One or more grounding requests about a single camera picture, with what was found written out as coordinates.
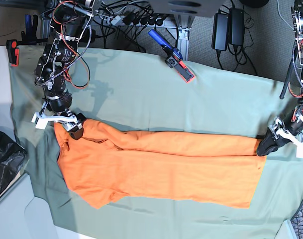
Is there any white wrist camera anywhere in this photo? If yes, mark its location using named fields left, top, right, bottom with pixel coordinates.
left=31, top=112, right=55, bottom=130
left=296, top=143, right=303, bottom=159

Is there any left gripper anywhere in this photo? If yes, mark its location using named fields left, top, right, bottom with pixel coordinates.
left=256, top=117, right=303, bottom=156

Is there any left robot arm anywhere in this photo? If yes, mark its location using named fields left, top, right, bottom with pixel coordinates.
left=256, top=0, right=303, bottom=158

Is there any orange T-shirt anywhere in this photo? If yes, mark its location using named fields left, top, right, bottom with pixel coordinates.
left=54, top=119, right=266, bottom=209

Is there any black power adapter brick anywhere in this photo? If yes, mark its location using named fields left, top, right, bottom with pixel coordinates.
left=228, top=7, right=245, bottom=46

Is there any white power strip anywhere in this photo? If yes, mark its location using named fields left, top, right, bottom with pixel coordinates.
left=97, top=13, right=176, bottom=28

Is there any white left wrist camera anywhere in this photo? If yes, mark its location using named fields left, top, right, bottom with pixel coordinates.
left=296, top=143, right=303, bottom=159

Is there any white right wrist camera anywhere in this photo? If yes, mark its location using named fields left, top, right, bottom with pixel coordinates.
left=31, top=112, right=55, bottom=130

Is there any red black corner clamp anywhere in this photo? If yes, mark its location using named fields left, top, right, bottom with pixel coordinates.
left=6, top=39, right=19, bottom=67

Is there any green table cloth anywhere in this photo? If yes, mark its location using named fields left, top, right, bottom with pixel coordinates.
left=9, top=46, right=303, bottom=239

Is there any black plastic bag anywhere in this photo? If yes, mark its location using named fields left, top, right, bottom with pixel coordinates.
left=0, top=131, right=26, bottom=196

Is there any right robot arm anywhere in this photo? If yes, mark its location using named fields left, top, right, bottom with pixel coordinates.
left=31, top=0, right=101, bottom=140

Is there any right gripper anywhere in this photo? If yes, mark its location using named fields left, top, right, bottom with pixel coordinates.
left=51, top=111, right=87, bottom=140

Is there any aluminium frame post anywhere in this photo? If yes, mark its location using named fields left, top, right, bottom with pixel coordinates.
left=174, top=13, right=195, bottom=60

